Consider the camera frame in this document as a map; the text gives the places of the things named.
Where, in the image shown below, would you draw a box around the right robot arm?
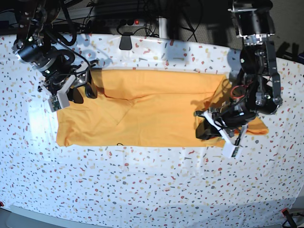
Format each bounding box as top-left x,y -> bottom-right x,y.
12,0 -> 98,112

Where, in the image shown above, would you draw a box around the red clamp bottom right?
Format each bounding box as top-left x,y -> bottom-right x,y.
282,208 -> 297,228

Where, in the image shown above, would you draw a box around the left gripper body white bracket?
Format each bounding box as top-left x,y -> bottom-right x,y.
194,106 -> 257,159

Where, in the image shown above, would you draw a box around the orange T-shirt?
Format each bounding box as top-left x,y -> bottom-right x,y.
56,69 -> 269,148

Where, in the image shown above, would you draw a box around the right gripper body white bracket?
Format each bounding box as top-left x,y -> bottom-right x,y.
38,63 -> 90,112

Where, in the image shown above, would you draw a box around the white vertical post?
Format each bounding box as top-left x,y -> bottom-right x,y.
158,17 -> 168,39

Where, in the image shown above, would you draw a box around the black power strip red switch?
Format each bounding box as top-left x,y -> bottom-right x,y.
92,19 -> 145,27

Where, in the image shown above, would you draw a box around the terrazzo patterned tablecloth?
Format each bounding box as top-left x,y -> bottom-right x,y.
0,35 -> 304,228

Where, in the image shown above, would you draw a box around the black table clamp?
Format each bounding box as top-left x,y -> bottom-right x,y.
119,32 -> 133,50

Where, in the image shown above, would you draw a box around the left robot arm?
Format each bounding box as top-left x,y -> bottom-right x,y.
194,0 -> 283,158

